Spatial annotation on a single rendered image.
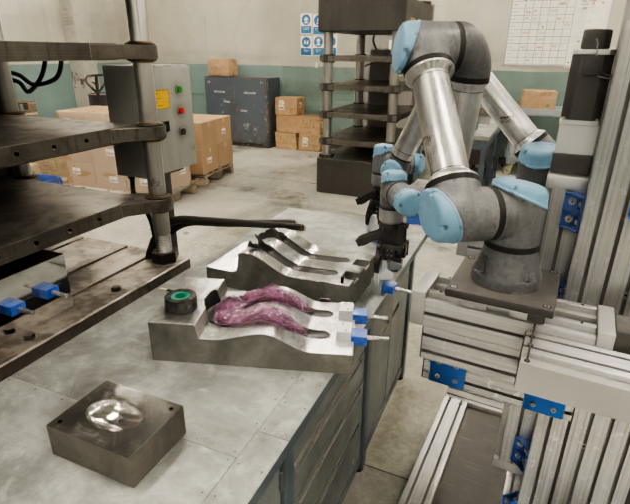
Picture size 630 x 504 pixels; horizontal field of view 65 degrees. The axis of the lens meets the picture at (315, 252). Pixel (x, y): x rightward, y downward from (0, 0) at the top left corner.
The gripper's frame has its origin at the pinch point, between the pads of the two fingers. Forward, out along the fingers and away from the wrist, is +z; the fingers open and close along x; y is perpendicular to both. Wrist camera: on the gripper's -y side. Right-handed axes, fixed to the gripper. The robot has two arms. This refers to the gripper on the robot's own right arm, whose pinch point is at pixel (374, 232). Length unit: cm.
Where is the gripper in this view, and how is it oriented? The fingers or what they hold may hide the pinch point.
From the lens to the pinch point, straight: 199.8
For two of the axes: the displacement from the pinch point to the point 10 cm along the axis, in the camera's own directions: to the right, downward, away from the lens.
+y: 7.1, 2.7, -6.5
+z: -0.1, 9.3, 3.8
